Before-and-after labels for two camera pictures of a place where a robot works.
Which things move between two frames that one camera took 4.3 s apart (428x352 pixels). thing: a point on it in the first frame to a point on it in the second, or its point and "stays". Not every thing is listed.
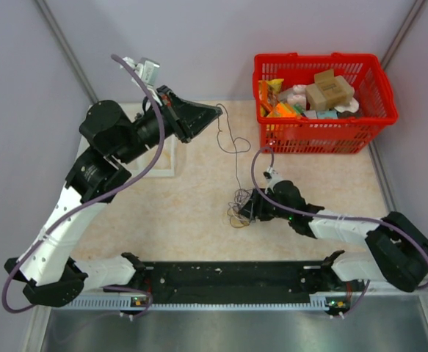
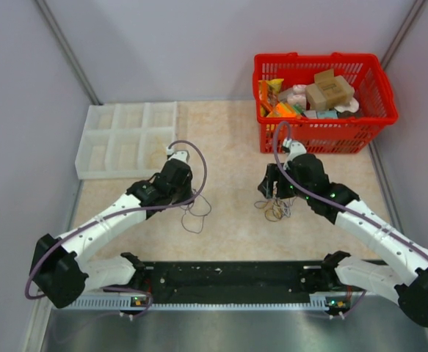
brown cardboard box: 328,91 stays
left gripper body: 172,121 to 181,193
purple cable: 240,211 to 193,218
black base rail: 274,283 stays
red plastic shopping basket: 302,136 stays
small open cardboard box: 325,78 stays
